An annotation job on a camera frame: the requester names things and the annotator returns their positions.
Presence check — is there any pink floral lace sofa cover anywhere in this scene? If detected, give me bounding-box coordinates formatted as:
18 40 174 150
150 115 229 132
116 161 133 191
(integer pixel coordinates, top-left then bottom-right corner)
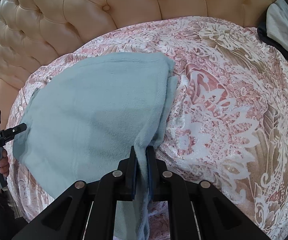
6 16 288 239

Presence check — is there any grey garment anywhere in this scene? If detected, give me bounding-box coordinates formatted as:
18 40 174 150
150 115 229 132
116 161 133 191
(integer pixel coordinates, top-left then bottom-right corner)
266 0 288 52

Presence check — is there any tufted peach leather sofa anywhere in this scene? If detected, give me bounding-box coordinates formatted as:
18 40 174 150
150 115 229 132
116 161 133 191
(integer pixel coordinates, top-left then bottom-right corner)
0 0 288 116

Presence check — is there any light blue sweater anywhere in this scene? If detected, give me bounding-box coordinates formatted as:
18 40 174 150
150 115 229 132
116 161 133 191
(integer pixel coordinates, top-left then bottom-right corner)
13 53 178 239

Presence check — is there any dark navy garment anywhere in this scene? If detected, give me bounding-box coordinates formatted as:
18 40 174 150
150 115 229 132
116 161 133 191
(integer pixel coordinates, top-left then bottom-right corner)
257 22 288 60

